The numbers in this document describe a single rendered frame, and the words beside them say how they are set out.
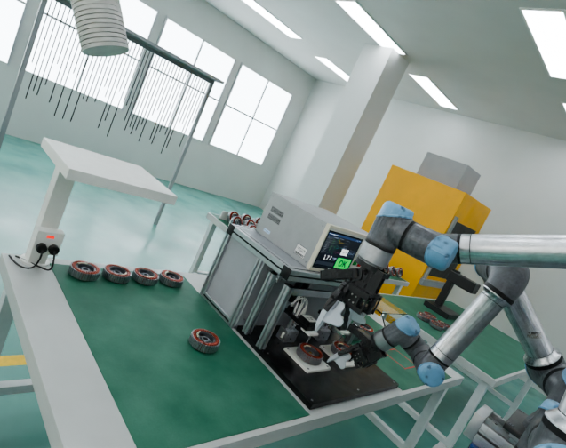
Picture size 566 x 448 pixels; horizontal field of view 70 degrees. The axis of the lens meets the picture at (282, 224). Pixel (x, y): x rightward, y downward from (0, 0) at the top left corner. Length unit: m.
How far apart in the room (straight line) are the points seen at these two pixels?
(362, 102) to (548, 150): 2.93
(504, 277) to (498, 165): 5.93
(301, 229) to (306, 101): 8.32
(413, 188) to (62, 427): 4.96
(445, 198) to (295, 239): 3.78
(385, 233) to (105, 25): 1.19
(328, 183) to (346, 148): 0.52
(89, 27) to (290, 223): 1.04
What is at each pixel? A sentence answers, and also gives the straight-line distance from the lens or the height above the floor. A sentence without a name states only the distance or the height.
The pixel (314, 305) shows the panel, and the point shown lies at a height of 0.88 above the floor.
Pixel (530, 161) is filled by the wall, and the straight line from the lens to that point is 7.17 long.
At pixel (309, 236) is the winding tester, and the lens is 1.68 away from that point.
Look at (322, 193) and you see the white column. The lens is 5.67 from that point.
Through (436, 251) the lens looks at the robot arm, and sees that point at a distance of 0.93.
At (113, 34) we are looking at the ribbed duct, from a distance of 1.65.
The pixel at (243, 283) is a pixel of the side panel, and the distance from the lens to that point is 1.73.
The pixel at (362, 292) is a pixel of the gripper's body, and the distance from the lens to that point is 0.97.
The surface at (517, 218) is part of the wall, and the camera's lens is 6.99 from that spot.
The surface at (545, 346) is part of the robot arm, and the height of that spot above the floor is 1.29.
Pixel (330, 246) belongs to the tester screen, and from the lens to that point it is 1.68.
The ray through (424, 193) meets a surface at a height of 1.76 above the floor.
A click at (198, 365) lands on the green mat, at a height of 0.75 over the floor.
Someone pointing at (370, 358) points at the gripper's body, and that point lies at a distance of 1.56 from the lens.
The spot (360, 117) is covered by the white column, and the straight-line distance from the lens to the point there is 5.69.
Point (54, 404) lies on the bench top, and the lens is 1.17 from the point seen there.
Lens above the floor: 1.51
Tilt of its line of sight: 9 degrees down
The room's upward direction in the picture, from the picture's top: 25 degrees clockwise
